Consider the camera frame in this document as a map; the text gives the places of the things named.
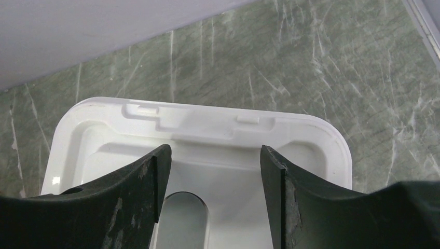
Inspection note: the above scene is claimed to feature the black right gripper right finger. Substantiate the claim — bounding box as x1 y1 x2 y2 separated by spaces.
260 145 439 248

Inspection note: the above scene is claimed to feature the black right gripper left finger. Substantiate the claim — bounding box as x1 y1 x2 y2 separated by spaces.
1 144 172 248

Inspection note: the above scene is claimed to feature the white plastic bin lid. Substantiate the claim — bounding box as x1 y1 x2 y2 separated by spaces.
41 97 352 248

